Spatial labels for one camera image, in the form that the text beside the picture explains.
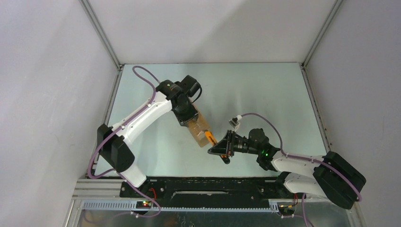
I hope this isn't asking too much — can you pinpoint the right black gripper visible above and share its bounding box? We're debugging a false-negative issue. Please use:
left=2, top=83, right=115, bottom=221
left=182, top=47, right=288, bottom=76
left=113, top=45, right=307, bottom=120
left=209, top=130, right=261, bottom=157

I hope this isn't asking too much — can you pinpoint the brown cardboard express box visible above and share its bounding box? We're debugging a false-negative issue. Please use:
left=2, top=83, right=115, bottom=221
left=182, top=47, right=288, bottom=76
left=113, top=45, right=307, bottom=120
left=186, top=107, right=210, bottom=148

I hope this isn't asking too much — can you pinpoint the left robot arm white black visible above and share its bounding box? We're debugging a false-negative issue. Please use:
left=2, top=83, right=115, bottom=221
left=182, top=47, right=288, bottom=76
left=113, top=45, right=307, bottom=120
left=96, top=76, right=202, bottom=197

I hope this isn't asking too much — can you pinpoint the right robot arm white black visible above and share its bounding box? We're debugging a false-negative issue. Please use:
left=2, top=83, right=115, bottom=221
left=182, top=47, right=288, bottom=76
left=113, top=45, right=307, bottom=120
left=208, top=128, right=366, bottom=210

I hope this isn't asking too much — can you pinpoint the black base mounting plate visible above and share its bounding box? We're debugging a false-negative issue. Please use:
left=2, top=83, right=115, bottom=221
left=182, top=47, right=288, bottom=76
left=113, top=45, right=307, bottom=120
left=119, top=177, right=302, bottom=208

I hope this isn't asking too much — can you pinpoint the right controller board with leds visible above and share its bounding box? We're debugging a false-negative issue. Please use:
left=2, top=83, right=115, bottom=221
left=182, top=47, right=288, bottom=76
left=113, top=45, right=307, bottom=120
left=278, top=205, right=296, bottom=218

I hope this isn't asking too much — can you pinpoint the controller board with leds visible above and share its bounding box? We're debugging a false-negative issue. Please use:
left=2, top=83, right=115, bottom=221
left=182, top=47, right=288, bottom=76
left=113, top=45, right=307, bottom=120
left=278, top=205, right=296, bottom=218
left=135, top=201, right=153, bottom=210

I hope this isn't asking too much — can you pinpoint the left controller board with leds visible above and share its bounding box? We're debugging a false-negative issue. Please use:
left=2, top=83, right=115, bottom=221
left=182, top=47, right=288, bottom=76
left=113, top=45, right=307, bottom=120
left=135, top=201, right=153, bottom=210

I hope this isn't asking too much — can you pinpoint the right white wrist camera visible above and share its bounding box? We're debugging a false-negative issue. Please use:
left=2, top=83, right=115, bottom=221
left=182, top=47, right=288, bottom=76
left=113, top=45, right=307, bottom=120
left=228, top=115, right=242, bottom=131

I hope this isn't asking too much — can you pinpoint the grey slotted cable duct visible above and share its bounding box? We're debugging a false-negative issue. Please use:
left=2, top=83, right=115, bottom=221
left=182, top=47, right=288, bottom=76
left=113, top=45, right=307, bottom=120
left=81, top=200, right=278, bottom=213

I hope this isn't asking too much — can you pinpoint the left aluminium frame post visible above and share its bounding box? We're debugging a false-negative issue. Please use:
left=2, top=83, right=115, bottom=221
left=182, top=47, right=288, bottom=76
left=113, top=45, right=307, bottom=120
left=79, top=0, right=122, bottom=70

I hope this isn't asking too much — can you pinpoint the aluminium frame post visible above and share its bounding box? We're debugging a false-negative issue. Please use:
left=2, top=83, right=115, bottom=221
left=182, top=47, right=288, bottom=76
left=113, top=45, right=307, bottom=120
left=79, top=0, right=122, bottom=70
left=301, top=0, right=344, bottom=69

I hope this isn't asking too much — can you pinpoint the right aluminium frame post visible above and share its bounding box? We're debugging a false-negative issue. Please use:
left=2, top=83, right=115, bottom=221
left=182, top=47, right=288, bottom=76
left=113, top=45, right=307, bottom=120
left=301, top=0, right=344, bottom=69

